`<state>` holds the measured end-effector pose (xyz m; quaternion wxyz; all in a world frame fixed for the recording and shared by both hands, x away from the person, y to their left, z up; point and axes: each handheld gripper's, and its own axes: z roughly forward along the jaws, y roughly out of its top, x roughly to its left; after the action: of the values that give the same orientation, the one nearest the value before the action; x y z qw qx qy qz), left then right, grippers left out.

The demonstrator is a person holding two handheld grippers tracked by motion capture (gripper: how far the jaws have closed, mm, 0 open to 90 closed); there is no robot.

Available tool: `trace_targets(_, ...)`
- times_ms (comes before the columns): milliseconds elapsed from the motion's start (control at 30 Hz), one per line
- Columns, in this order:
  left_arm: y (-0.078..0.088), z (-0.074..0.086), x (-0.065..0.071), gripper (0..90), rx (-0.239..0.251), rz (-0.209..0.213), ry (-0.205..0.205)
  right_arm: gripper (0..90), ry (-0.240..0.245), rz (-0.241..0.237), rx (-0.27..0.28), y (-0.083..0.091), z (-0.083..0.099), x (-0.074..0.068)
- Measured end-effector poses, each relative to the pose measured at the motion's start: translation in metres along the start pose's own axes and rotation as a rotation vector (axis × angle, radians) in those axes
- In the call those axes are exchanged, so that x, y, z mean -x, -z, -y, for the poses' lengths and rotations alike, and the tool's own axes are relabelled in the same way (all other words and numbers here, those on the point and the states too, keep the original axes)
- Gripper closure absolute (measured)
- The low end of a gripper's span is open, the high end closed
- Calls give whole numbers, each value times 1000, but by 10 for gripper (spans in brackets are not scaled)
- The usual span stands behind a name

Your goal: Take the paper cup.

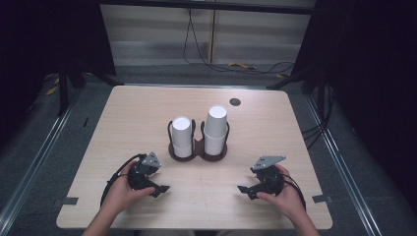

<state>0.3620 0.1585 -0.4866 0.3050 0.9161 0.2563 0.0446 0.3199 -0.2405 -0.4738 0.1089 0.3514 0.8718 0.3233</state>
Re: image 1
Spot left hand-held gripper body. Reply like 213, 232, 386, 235
127, 150, 163, 192

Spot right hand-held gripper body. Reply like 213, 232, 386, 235
250, 155, 287, 196

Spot dark wooden cup holder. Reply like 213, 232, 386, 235
166, 118, 231, 163

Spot short stack of white cups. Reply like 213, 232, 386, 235
171, 115, 194, 158

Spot person's right hand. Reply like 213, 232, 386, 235
257, 164, 308, 220

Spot person's left hand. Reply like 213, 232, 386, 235
102, 156, 156, 214

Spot grey tape strip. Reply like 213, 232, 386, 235
53, 196, 80, 207
312, 194, 332, 205

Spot tall stack of white cups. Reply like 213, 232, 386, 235
203, 104, 228, 156

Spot black metal stand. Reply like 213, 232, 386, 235
48, 62, 124, 117
267, 65, 328, 112

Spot dark curtain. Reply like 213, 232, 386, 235
291, 0, 417, 205
0, 0, 116, 148

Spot black overhead beam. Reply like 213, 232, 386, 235
97, 0, 316, 16

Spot right hand-held gripper black cable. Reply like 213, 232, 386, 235
280, 171, 308, 210

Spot black floor cables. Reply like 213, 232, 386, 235
301, 85, 335, 150

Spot metal floor rail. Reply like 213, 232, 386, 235
0, 83, 85, 230
304, 94, 385, 236

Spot black wall cable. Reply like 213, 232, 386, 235
182, 8, 296, 76

